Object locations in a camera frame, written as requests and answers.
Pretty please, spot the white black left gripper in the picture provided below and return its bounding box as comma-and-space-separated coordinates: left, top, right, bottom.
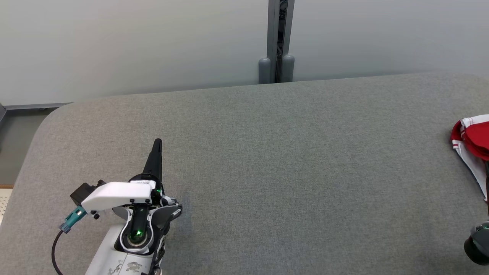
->
81, 139, 165, 214

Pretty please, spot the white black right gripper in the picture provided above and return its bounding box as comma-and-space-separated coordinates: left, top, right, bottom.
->
464, 223, 489, 265

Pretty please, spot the red white jersey shirt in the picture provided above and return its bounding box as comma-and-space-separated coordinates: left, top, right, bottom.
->
450, 115, 489, 201

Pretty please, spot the grey fabric sofa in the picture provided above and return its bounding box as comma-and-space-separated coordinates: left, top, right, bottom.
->
0, 72, 489, 275

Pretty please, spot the white perforated laundry basket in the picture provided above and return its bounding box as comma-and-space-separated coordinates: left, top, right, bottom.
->
0, 185, 14, 226

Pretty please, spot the teal plug left camera cable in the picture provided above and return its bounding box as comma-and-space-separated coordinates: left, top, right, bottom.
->
52, 206, 88, 275

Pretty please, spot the grey partition base rail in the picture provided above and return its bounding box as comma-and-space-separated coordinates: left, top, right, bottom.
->
0, 102, 73, 112

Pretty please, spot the grey metal partition post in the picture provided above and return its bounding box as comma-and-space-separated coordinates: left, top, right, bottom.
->
258, 0, 296, 84

